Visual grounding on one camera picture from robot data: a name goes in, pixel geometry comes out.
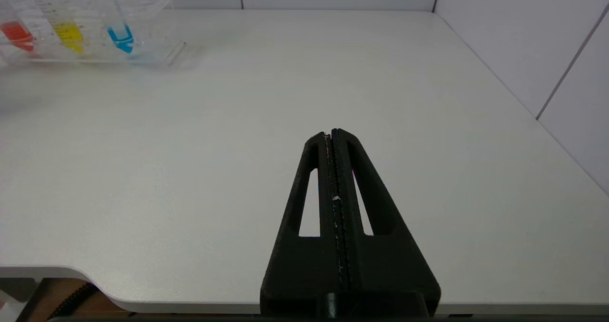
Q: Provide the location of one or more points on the test tube with blue pigment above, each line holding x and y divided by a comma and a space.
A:
121, 37

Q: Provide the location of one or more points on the test tube with yellow pigment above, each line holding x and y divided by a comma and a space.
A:
70, 34

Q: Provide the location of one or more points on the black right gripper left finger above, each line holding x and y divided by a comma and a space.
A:
304, 265

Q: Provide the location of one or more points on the clear acrylic test tube rack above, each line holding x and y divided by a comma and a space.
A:
152, 36

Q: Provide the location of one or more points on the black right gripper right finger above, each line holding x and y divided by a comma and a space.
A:
385, 269

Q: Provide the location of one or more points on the test tube with red pigment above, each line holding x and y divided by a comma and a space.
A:
16, 34

